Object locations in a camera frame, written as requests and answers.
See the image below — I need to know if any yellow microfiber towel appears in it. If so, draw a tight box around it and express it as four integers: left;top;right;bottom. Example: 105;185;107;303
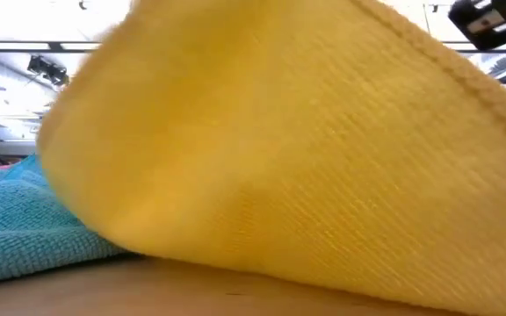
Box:
36;0;506;316

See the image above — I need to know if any blue microfiber towel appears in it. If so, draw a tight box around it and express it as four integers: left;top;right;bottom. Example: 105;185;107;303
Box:
0;153;127;287

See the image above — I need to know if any black overhead beam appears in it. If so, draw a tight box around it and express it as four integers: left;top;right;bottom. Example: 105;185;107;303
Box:
0;40;506;54

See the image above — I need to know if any black ceiling camera rig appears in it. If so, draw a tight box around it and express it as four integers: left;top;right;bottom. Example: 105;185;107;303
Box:
26;55;70;88

